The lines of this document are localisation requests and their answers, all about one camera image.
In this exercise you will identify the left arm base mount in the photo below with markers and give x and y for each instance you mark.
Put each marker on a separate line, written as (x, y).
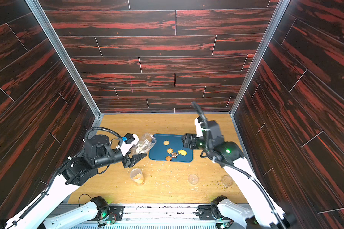
(107, 214)

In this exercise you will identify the aluminium corner post right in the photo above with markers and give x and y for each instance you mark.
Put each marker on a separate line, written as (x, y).
(272, 26)

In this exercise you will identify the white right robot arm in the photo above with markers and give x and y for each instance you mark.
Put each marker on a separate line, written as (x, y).
(264, 212)

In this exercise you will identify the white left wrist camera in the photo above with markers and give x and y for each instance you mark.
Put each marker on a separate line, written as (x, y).
(129, 140)

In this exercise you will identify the clear round jar lid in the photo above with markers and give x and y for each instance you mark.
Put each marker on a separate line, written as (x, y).
(227, 181)

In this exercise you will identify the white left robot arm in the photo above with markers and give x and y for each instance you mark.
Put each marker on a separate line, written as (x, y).
(103, 147)

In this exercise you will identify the round plain cookie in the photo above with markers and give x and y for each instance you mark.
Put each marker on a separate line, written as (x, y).
(166, 143)

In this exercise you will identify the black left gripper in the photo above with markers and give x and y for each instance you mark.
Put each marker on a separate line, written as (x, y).
(132, 161)

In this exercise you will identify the clear jar with yellow snacks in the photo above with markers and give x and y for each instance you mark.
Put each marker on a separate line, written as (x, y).
(137, 176)

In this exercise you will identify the brown star iced cookie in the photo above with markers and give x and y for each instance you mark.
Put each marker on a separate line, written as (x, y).
(174, 155)

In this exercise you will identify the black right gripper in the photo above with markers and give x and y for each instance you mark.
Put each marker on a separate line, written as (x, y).
(189, 140)

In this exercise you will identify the aluminium corner post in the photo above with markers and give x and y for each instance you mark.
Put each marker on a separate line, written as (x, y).
(54, 39)
(272, 26)

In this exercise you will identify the clear plastic jar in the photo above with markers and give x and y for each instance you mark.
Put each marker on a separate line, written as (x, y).
(146, 142)

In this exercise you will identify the blue plastic tray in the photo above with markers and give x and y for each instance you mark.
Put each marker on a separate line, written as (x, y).
(159, 150)

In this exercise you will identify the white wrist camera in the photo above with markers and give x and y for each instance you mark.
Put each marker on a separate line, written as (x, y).
(129, 140)
(199, 131)

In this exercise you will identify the aluminium corner post left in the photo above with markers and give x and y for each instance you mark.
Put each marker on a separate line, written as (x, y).
(54, 39)

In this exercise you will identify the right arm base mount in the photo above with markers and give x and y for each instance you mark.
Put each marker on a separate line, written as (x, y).
(211, 212)

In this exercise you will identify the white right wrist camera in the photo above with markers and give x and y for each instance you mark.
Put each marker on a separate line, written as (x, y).
(199, 131)

